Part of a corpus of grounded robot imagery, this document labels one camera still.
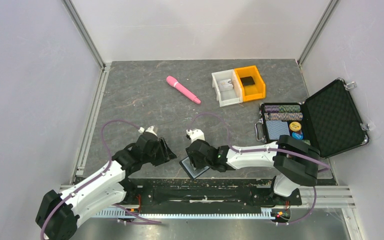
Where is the black leather card holder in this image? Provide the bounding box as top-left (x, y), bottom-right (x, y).
top-left (179, 157), bottom-right (210, 180)

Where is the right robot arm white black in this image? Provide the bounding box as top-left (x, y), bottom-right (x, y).
top-left (185, 135), bottom-right (321, 204)

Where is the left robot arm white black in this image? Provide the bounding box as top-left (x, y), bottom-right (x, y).
top-left (35, 131), bottom-right (177, 240)

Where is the card in white bin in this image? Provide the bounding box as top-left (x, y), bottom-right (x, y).
top-left (217, 79), bottom-right (234, 92)

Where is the blue playing card deck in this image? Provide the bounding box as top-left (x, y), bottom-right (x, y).
top-left (266, 120), bottom-right (290, 140)

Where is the white plastic bin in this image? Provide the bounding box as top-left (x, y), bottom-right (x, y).
top-left (211, 69), bottom-right (243, 107)

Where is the pink wand massager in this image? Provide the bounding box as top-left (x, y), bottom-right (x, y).
top-left (166, 76), bottom-right (201, 105)

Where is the poker chip row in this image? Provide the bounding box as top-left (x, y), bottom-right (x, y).
top-left (264, 105), bottom-right (301, 113)
top-left (264, 112), bottom-right (304, 121)

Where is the top poker chip row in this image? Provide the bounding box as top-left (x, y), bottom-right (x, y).
top-left (264, 105), bottom-right (301, 113)

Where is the orange plastic bin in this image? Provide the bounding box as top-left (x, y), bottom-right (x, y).
top-left (234, 65), bottom-right (266, 102)

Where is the black object in orange bin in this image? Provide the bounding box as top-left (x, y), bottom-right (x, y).
top-left (240, 76), bottom-right (255, 87)

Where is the yellow dealer chip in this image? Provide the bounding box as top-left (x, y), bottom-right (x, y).
top-left (289, 121), bottom-right (302, 132)

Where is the blue dealer chip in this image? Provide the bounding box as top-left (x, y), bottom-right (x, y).
top-left (291, 131), bottom-right (304, 140)

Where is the black poker chip case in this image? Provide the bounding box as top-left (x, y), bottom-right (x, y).
top-left (259, 78), bottom-right (370, 158)

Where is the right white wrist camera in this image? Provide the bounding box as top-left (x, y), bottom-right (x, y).
top-left (186, 128), bottom-right (205, 143)

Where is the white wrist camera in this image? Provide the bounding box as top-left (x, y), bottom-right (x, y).
top-left (186, 128), bottom-right (205, 143)
top-left (138, 125), bottom-right (158, 136)

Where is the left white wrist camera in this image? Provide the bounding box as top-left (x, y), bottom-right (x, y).
top-left (138, 125), bottom-right (158, 136)

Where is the white cable duct strip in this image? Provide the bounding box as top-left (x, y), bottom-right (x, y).
top-left (92, 206), bottom-right (275, 220)

